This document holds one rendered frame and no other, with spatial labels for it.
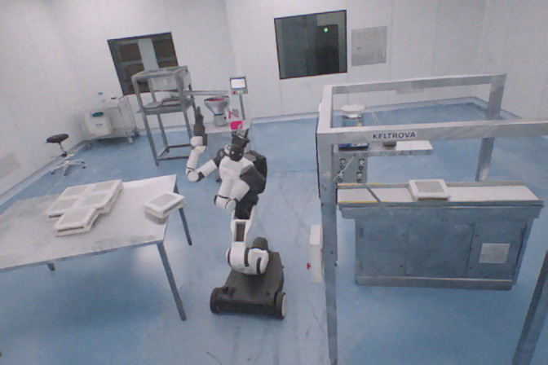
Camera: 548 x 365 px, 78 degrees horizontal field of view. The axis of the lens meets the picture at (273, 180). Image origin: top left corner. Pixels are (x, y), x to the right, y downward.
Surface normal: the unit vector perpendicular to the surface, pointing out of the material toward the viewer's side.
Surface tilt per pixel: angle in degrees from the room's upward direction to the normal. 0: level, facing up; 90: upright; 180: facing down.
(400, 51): 90
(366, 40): 90
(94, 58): 90
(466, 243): 90
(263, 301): 45
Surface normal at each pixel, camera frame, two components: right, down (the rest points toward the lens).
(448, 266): -0.16, 0.46
